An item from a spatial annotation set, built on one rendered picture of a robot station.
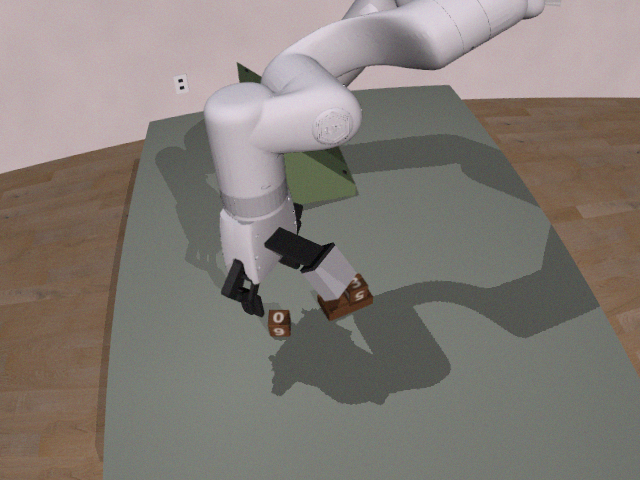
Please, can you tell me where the brown wooden number cube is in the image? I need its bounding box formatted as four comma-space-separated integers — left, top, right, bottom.
343, 273, 368, 304
268, 310, 291, 337

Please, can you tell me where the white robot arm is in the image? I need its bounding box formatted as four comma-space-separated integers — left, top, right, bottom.
204, 0, 545, 301

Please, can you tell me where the brown wooden tray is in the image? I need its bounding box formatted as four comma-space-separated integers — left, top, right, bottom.
317, 290, 373, 321

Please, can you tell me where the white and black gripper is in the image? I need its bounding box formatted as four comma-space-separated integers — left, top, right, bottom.
220, 185, 303, 317

